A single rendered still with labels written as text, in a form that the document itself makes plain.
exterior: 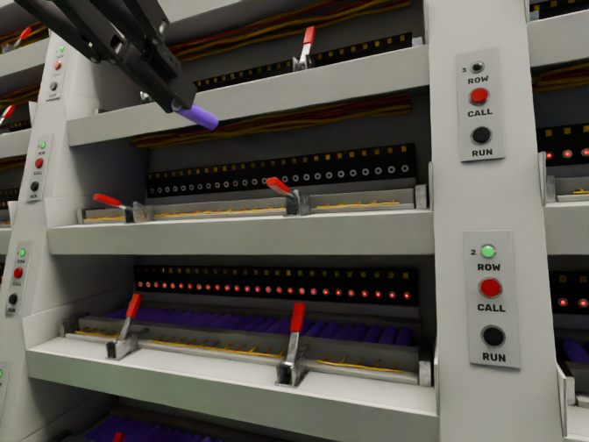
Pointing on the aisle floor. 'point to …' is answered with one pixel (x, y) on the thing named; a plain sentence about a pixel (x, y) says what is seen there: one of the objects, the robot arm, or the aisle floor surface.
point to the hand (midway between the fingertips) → (161, 77)
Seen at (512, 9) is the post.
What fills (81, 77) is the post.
